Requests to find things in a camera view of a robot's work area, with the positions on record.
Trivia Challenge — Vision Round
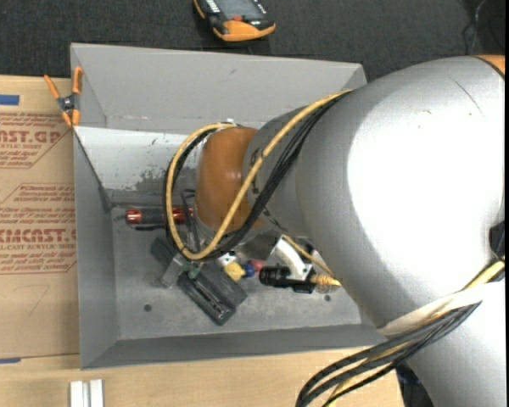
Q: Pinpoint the grey metal bin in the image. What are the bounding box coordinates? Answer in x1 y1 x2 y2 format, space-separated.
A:
69 42 388 371

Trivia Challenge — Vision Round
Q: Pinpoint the yellow blue red small toy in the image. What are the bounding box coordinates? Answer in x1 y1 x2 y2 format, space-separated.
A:
219 254 266 282

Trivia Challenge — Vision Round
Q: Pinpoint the black cylinder on white bracket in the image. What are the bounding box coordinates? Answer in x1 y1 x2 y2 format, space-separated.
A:
259 234 341 295

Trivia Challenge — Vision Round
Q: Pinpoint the pale grey metal gripper finger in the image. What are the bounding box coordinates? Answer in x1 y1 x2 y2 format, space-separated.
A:
159 255 187 289

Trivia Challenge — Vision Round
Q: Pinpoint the red and black cylinder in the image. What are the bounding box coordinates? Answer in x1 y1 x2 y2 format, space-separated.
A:
125 206 195 228

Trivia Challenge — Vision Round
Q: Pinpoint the brown cardboard board, red print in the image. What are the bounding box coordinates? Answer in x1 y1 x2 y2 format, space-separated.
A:
0 73 81 365

